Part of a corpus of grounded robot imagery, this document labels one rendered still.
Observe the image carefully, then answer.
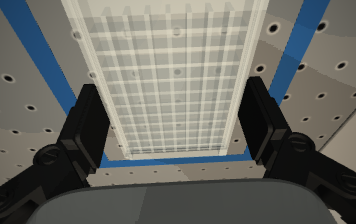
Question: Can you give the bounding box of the blue tape outline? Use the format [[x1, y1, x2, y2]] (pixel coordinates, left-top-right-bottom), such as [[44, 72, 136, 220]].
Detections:
[[0, 0, 330, 168]]

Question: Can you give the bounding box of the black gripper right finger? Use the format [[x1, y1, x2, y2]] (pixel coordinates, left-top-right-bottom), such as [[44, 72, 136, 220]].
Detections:
[[238, 76, 356, 224]]

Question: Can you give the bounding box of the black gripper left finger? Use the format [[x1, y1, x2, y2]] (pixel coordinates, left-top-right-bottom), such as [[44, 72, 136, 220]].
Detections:
[[0, 84, 110, 224]]

